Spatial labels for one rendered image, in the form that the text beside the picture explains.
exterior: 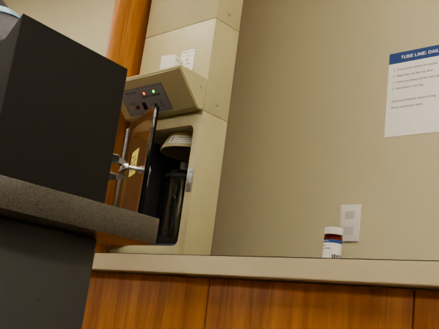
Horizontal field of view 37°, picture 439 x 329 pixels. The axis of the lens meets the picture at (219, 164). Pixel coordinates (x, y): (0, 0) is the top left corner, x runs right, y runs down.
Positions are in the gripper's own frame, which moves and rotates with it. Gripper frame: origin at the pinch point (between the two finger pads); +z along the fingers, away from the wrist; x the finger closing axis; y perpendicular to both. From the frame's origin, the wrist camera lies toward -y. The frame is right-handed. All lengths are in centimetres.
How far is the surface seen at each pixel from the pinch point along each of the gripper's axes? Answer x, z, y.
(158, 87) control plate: 26.9, 6.6, 0.5
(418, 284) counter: -30, 29, 94
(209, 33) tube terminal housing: 46.0, 18.4, 5.2
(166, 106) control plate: 22.4, 10.5, -1.4
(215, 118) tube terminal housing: 20.3, 24.2, 4.5
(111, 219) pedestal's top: -28, -20, 90
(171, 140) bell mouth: 13.6, 14.9, -6.3
